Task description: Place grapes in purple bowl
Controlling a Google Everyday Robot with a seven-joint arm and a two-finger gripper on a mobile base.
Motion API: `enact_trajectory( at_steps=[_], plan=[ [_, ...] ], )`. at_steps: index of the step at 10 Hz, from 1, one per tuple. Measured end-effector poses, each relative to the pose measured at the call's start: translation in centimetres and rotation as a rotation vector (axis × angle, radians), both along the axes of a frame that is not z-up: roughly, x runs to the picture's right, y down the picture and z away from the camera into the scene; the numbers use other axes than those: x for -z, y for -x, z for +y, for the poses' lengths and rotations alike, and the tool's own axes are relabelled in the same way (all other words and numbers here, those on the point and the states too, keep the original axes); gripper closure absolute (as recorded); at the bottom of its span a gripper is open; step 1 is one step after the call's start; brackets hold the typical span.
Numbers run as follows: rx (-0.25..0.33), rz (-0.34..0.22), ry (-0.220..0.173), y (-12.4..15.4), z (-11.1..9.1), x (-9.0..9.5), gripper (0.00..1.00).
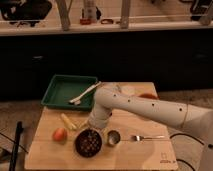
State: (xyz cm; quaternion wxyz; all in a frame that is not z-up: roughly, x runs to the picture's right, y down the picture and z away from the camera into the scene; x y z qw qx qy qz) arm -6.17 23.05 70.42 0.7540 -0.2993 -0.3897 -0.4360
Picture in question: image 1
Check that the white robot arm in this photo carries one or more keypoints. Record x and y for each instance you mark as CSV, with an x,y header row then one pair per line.
x,y
197,121

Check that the dark purple bowl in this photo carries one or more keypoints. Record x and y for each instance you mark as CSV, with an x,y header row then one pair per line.
x,y
88,143

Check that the green plastic tray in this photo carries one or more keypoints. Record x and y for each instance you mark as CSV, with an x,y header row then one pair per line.
x,y
63,88

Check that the orange peach fruit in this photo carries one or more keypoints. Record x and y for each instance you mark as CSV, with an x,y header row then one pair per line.
x,y
60,134

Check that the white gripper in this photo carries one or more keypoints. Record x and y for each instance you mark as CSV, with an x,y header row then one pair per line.
x,y
98,120

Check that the small metal cup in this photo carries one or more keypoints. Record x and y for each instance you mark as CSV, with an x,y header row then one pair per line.
x,y
113,138

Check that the white spatula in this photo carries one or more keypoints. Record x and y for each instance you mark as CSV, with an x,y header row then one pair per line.
x,y
77,100

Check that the red object behind arm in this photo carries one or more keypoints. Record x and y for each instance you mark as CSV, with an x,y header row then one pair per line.
x,y
149,96

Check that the black stand pole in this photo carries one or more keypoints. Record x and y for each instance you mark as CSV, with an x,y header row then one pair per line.
x,y
13,160

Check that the silver metal fork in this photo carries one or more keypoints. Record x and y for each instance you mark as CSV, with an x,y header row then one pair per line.
x,y
138,138

